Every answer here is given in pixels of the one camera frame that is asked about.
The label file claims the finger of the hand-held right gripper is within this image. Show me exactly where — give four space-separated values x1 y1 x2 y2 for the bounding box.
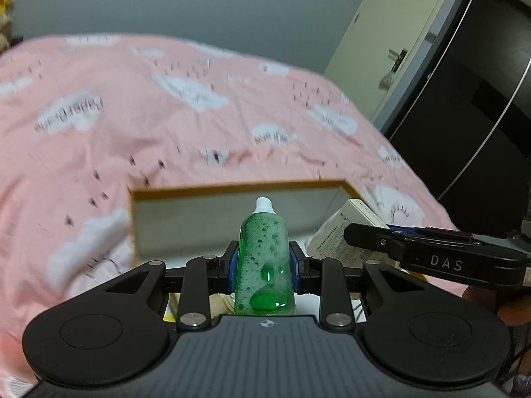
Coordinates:
385 224 476 242
343 223 406 258

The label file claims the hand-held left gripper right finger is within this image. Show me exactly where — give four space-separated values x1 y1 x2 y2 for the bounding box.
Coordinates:
287 240 429 333

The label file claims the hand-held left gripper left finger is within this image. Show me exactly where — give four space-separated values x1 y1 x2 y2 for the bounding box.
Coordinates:
103 241 241 332

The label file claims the green liquid bottle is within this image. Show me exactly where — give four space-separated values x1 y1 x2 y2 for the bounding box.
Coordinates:
234 196 296 316

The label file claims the white paper carton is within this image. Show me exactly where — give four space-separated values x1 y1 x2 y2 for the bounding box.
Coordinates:
309 198 416 273

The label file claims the orange cardboard box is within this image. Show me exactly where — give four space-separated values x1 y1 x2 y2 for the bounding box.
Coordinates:
126 178 366 325

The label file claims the person's right hand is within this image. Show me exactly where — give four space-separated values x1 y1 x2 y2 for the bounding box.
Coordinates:
462 284 531 329

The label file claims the dark wardrobe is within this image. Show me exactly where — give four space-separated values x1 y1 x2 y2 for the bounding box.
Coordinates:
384 0 531 238

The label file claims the pink printed bedsheet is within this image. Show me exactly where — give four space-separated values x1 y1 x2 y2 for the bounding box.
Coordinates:
0 33 462 387

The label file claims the cream door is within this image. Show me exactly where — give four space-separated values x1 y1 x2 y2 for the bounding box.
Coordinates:
324 0 470 134

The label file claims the clear plush toy tube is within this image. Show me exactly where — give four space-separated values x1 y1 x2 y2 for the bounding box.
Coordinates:
0 0 20 52

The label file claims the black door handle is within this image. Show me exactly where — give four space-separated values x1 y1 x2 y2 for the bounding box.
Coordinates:
387 48 408 72

